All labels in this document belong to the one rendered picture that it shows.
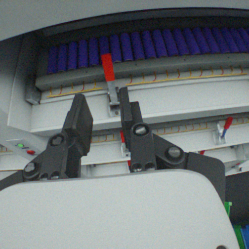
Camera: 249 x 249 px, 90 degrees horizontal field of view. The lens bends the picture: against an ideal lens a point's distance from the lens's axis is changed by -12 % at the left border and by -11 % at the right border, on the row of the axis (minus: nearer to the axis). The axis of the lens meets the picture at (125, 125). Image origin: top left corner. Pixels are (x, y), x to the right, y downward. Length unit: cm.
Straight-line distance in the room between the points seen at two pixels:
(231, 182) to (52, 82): 125
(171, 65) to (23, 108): 26
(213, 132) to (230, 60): 23
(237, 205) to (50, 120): 123
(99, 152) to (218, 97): 31
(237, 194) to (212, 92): 107
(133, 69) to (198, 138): 28
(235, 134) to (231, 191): 81
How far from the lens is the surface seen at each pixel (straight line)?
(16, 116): 27
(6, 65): 28
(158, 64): 25
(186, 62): 26
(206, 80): 28
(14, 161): 55
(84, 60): 28
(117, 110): 23
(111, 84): 20
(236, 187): 129
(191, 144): 43
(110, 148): 40
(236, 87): 31
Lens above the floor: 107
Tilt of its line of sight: 56 degrees down
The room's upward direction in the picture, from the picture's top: 10 degrees counter-clockwise
